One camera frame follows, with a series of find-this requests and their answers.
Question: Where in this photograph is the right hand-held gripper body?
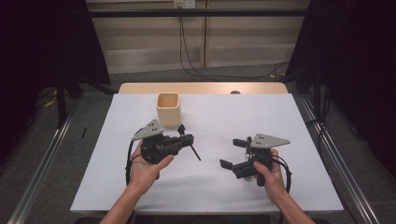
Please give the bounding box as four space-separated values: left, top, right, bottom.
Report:
250 133 291 164

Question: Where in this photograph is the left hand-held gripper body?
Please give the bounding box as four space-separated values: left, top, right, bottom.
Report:
134 119 181 164

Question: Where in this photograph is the thin black makeup brush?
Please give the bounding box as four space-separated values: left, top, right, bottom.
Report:
177 123 202 162

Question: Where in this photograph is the beige square cup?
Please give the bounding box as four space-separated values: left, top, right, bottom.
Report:
155 91 182 128

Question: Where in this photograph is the person's right hand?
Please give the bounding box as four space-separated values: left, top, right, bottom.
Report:
253 148 289 204

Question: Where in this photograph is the person's left hand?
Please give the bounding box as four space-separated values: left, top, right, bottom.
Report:
129 141 176 195

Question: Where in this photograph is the white table sheet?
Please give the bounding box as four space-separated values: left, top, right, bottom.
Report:
69 92 345 216

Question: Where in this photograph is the wooden table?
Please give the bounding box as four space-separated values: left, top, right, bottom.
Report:
118 82 289 95

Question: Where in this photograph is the black metal stand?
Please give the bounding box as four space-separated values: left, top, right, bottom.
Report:
312 71 323 122
55 71 68 129

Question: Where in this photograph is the yellow strip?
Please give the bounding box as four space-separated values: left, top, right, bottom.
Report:
44 90 59 108

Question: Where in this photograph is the black horizontal bar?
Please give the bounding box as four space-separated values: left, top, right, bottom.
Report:
88 8 309 18

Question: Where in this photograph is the black curtain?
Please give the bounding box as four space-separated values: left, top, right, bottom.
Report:
284 0 396 178
0 0 111 169

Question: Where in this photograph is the thin black floor cable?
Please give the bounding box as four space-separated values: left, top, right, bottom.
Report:
306 90 331 150

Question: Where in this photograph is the black power cable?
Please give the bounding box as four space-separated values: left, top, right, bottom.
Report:
177 7 290 81

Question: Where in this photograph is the aluminium rail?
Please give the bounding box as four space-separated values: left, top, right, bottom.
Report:
7 102 78 224
300 94 381 224

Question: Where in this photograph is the white wall socket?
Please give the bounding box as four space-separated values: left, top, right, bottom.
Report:
173 0 196 9

